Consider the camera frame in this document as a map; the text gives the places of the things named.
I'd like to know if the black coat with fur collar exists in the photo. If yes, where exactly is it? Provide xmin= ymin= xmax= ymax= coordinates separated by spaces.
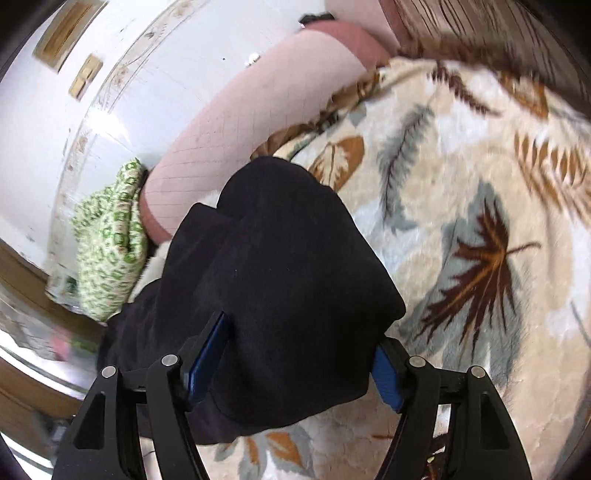
xmin=97 ymin=157 xmax=406 ymax=445

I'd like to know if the stained glass wooden door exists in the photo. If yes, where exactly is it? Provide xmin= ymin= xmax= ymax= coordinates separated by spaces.
xmin=1 ymin=242 xmax=103 ymax=476

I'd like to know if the green patterned folded quilt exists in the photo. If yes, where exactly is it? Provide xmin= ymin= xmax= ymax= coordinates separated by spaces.
xmin=72 ymin=158 xmax=147 ymax=324

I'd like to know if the leaf pattern beige blanket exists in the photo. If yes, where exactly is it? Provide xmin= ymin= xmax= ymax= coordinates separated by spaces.
xmin=138 ymin=57 xmax=591 ymax=480

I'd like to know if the pink quilted bolster pillow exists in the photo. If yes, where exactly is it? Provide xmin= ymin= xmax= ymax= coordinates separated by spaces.
xmin=139 ymin=21 xmax=390 ymax=244

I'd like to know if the striped floral beige cushion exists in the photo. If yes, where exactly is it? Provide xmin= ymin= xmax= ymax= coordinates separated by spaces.
xmin=397 ymin=1 xmax=590 ymax=115

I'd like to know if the pink maroon corner cushion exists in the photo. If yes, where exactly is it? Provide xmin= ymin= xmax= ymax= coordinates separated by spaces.
xmin=325 ymin=0 xmax=412 ymax=54

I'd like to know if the small black object behind pillow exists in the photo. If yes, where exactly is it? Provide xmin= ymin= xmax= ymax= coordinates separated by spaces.
xmin=298 ymin=12 xmax=335 ymax=27

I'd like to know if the gold wall switch plate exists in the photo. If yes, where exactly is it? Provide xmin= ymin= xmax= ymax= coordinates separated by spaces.
xmin=68 ymin=55 xmax=103 ymax=100

